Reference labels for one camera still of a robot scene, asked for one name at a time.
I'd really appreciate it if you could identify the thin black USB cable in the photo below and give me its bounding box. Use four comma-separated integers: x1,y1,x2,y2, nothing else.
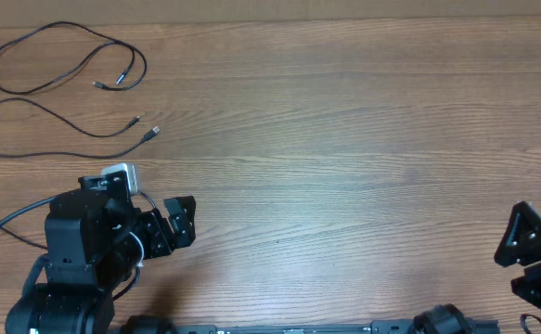
0,96,162,161

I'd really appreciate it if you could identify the thick black USB cable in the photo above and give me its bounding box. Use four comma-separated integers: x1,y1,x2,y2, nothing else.
0,203,48,251

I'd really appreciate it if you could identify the black cable silver plug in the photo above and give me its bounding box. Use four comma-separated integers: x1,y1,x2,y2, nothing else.
0,20,148,96

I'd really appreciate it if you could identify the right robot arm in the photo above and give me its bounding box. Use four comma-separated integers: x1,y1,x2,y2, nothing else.
406,201,541,334

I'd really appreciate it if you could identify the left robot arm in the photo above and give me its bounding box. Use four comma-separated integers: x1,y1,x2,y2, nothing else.
5,171,197,333

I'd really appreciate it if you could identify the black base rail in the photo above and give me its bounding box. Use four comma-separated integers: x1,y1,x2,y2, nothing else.
107,314,501,334

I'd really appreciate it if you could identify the cardboard box wall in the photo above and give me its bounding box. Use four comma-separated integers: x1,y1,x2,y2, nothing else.
0,0,541,28

